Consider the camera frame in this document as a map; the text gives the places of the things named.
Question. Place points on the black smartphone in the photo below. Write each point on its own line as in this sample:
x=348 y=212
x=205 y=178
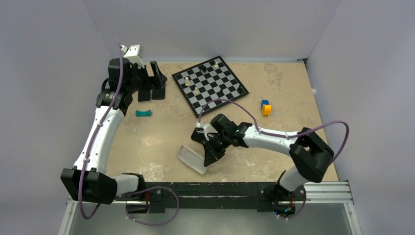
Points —
x=158 y=94

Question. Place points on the phone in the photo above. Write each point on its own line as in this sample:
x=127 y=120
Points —
x=144 y=96

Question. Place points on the teal arch block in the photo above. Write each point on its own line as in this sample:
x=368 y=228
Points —
x=147 y=113

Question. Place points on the black chess piece back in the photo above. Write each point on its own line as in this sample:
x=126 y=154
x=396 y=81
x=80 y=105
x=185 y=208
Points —
x=203 y=68

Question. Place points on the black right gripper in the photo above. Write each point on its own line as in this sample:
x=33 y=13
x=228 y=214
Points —
x=212 y=155

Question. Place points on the black phone case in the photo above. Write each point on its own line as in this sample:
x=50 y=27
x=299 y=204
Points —
x=198 y=135

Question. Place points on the white phone case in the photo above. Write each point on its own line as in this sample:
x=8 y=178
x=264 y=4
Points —
x=192 y=159

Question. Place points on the yellow toy block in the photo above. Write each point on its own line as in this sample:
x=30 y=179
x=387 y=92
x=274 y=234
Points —
x=266 y=109

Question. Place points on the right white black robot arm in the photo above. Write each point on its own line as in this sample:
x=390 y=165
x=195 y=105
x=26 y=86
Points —
x=310 y=154

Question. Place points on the blue toy block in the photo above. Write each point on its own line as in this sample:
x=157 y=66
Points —
x=264 y=102

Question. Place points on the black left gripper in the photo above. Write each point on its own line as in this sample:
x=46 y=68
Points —
x=150 y=82

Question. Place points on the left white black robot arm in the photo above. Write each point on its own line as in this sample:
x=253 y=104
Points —
x=87 y=180

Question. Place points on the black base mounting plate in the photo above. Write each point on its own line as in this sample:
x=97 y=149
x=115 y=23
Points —
x=258 y=196

